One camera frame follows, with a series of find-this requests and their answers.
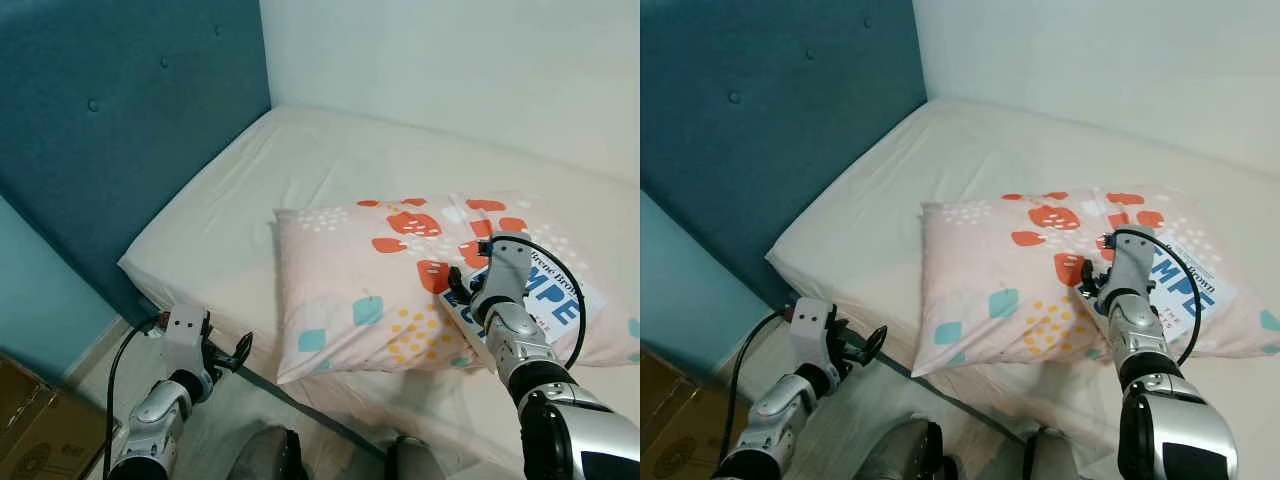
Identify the pink patterned pillow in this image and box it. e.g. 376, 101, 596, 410
273, 190, 641, 386
918, 185, 1280, 379

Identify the grey left robot leg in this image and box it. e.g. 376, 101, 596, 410
228, 425, 306, 480
865, 418, 946, 480

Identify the grey robot leg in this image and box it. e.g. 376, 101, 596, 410
228, 425, 306, 480
1020, 428, 1076, 480
865, 418, 946, 480
385, 433, 446, 480

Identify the beige bed mattress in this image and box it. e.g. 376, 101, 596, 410
765, 97, 1280, 471
118, 103, 641, 480

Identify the grey right robot leg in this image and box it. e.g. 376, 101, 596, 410
385, 433, 446, 480
1020, 428, 1076, 480

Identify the brown cardboard box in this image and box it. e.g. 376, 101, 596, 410
640, 345, 736, 480
0, 350, 121, 480

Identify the blue upholstered headboard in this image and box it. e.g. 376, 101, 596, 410
640, 0, 929, 306
0, 0, 273, 326

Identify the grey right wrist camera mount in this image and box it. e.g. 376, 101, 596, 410
478, 232, 534, 311
1105, 232, 1156, 301

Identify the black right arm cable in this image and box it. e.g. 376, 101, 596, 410
470, 232, 588, 369
1100, 228, 1201, 363

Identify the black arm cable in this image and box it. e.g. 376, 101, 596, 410
1100, 228, 1201, 363
730, 310, 796, 471
100, 318, 166, 476
470, 232, 588, 369

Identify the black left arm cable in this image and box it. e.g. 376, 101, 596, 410
730, 310, 796, 471
100, 318, 166, 476

